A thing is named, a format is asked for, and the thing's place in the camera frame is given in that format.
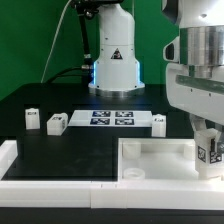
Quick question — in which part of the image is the white U-shaped obstacle fence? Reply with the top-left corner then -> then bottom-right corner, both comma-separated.
0,140 -> 224,210

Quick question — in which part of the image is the white square tabletop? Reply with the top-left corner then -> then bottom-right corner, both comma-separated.
118,138 -> 198,181

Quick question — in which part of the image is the white fiducial marker plate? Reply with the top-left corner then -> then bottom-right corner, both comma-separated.
69,110 -> 152,127

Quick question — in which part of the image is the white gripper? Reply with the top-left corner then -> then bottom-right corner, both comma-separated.
166,63 -> 224,154

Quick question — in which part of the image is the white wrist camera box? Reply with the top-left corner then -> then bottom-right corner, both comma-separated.
163,37 -> 180,63

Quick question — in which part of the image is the black camera stand pole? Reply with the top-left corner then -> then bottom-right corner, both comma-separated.
70,0 -> 124,68

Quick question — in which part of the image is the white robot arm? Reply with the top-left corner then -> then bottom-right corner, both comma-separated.
89,0 -> 224,153

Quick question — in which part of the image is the black cable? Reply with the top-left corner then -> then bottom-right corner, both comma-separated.
45,65 -> 93,84

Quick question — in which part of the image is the white cable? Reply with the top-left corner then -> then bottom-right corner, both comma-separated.
40,0 -> 73,84

